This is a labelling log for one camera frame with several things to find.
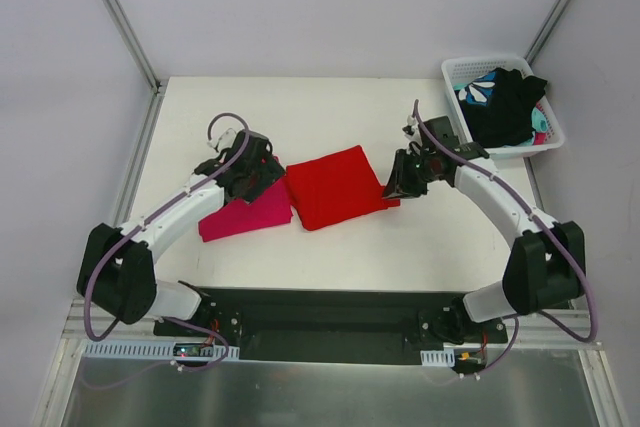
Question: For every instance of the left aluminium frame post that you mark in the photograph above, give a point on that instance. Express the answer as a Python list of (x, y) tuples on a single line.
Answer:
[(132, 43)]

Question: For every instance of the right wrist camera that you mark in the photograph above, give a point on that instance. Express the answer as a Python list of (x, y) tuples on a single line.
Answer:
[(412, 130)]

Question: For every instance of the aluminium rail right side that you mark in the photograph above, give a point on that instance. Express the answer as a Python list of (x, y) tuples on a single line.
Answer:
[(538, 332)]

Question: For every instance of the aluminium rail left side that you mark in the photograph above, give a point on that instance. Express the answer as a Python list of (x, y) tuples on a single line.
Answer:
[(74, 324)]

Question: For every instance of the left white cable duct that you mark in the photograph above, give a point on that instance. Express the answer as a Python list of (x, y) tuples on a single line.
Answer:
[(160, 350)]

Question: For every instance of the magenta t shirt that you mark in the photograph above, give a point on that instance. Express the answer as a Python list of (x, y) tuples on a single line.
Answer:
[(271, 209)]

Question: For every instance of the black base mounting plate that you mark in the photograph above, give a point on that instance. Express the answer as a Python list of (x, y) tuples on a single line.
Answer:
[(355, 327)]

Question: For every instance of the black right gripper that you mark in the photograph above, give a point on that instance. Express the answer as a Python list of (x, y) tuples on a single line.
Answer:
[(405, 173)]

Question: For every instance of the right white cable duct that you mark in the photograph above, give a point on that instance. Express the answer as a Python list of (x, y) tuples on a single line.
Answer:
[(438, 358)]

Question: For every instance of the right aluminium frame post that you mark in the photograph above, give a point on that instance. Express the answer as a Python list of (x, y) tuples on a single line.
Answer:
[(560, 2)]

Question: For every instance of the white cable duct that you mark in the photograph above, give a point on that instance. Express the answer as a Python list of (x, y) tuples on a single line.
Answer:
[(438, 358), (160, 350)]

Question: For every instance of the red t shirt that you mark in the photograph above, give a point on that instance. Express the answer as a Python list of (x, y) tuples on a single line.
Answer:
[(335, 188)]

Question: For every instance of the aluminium rail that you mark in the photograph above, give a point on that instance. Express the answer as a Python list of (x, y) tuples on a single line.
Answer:
[(538, 332), (74, 324)]

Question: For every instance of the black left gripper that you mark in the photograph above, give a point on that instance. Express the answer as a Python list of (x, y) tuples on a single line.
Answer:
[(261, 179)]

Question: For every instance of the black t shirt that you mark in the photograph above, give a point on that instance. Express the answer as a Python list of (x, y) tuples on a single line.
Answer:
[(505, 107)]

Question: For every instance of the aluminium frame post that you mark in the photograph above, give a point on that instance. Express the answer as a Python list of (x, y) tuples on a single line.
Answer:
[(132, 43), (560, 2)]

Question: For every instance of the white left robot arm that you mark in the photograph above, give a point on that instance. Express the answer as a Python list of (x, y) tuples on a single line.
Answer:
[(117, 272)]

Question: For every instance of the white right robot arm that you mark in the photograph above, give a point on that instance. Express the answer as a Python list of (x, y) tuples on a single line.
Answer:
[(546, 265)]

